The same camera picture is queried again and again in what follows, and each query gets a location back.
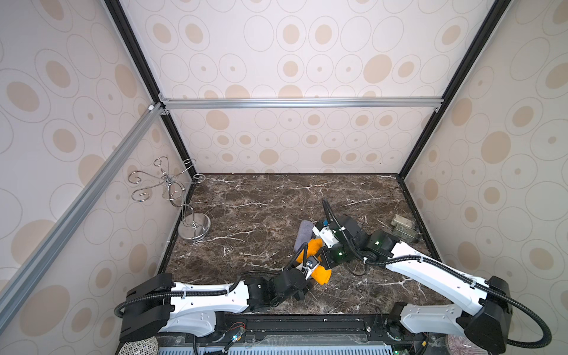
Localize orange cleaning cloth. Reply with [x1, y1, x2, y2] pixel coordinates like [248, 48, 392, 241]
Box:
[295, 239, 332, 285]

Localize lavender eyeglass case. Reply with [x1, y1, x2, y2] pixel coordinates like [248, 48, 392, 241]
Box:
[294, 220, 314, 251]

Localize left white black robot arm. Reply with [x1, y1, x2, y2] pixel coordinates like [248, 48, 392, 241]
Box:
[114, 244, 320, 343]

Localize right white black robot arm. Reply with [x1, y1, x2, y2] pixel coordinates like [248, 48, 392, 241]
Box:
[316, 200, 553, 354]

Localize green clear box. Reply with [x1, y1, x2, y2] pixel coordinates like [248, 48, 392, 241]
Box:
[390, 214, 419, 243]

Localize chrome hook stand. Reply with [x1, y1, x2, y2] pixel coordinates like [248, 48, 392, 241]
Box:
[127, 155, 212, 243]

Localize pink ribbed round object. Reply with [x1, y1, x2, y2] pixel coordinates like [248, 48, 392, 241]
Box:
[445, 335, 479, 355]

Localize patterned round object left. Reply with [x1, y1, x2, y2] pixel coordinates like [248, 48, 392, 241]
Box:
[118, 337, 159, 355]

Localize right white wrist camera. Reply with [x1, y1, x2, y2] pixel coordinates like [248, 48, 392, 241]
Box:
[312, 226, 339, 249]

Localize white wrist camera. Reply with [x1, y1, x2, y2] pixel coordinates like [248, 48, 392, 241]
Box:
[312, 226, 339, 249]
[302, 256, 320, 280]

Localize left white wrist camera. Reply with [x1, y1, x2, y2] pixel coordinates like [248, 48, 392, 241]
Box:
[302, 256, 320, 280]

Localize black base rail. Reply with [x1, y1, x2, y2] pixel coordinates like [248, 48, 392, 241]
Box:
[119, 312, 427, 355]

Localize horizontal aluminium frame bar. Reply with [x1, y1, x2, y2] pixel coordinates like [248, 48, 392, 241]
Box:
[150, 96, 444, 112]

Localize diagonal aluminium frame bar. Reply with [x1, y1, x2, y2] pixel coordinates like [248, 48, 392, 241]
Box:
[1, 102, 164, 331]

